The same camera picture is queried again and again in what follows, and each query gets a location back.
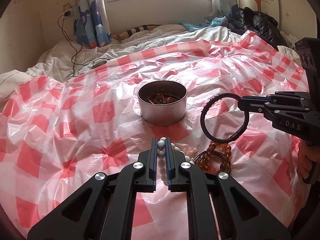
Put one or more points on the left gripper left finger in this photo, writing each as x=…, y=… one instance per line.
x=103, y=207

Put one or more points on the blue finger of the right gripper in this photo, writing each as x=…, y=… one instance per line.
x=253, y=103

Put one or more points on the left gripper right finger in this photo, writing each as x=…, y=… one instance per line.
x=218, y=206

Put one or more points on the right hand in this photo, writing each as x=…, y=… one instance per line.
x=306, y=156

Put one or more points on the silver bangle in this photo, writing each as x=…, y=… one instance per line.
x=214, y=162

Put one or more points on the black jacket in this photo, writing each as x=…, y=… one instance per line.
x=265, y=26

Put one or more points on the round metal tin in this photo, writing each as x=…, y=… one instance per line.
x=163, y=115

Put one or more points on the blue plastic bag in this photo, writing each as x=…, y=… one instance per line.
x=209, y=23

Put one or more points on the red white checkered plastic sheet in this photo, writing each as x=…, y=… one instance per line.
x=55, y=136

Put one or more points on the tree decorated wardrobe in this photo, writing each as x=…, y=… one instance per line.
x=295, y=17

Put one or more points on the striped pillow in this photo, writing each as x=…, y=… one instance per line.
x=130, y=32

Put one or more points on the white bed quilt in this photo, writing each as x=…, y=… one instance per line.
x=65, y=61

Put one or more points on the blue patterned curtain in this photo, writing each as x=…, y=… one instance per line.
x=91, y=26

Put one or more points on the red cord jewelry in tin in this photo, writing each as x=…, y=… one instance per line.
x=162, y=98

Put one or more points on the wall power charger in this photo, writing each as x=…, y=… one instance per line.
x=67, y=10

